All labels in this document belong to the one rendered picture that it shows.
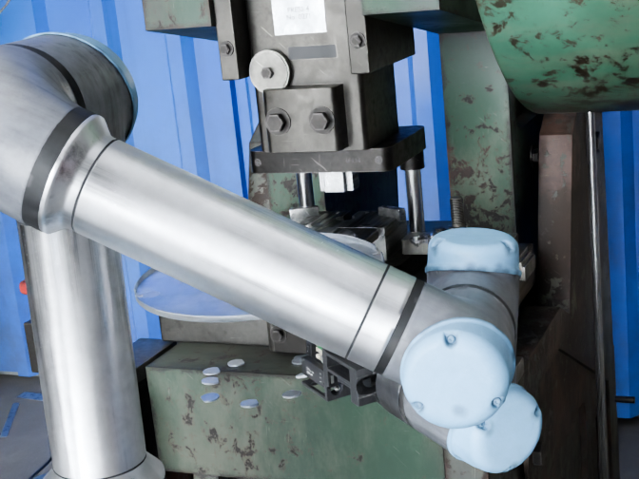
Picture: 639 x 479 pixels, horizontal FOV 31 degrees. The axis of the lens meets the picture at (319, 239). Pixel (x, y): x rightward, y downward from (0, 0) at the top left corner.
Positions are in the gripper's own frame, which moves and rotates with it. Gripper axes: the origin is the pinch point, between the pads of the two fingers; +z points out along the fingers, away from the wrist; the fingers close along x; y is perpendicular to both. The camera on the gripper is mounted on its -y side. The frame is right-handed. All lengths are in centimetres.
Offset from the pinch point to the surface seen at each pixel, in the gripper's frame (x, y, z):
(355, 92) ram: -18.6, -18.1, 19.9
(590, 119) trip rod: -7, -64, 27
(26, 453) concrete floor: 85, -2, 161
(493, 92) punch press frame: -14, -45, 27
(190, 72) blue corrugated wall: -1, -57, 163
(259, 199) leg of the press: 5, -24, 63
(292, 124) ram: -15.1, -11.0, 23.8
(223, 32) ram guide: -26.7, -5.8, 30.3
